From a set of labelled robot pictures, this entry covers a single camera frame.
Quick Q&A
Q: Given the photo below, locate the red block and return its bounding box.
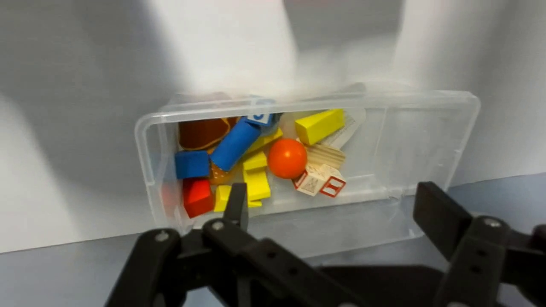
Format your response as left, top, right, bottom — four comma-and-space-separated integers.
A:
180, 177, 216, 220

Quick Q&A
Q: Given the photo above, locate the blue cylinder block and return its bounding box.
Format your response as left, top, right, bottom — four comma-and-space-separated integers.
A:
209, 116, 262, 172

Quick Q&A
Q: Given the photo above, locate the blue cube block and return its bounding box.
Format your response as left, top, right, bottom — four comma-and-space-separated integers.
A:
174, 148, 211, 181

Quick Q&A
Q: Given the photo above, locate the long yellow block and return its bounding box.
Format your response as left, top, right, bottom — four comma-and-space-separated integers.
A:
293, 107, 348, 147

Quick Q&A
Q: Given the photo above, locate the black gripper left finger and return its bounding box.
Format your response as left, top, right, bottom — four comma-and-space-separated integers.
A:
104, 182, 365, 307

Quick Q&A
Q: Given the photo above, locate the clear plastic container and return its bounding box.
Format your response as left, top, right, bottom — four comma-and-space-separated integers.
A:
133, 83, 482, 228

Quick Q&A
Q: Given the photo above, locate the flat yellow block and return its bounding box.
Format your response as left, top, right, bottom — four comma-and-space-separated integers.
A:
242, 150, 273, 205

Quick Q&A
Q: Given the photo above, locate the orange ball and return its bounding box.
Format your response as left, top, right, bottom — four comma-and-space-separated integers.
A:
266, 136, 308, 181

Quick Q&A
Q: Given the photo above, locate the brown wooden block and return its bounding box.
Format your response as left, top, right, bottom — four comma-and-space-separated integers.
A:
177, 116, 237, 152

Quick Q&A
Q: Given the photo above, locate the white cube with blue print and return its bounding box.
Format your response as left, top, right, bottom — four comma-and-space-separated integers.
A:
245, 99, 279, 126

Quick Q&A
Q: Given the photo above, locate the white cube with red print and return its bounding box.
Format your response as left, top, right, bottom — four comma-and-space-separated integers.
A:
290, 160, 349, 201

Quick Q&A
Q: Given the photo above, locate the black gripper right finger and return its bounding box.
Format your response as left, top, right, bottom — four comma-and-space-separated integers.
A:
412, 181, 546, 307

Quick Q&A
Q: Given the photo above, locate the small yellow block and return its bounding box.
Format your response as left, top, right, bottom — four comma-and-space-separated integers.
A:
211, 182, 233, 213

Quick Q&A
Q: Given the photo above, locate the pale wooden flat block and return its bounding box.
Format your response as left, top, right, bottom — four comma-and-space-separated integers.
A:
305, 143, 348, 172

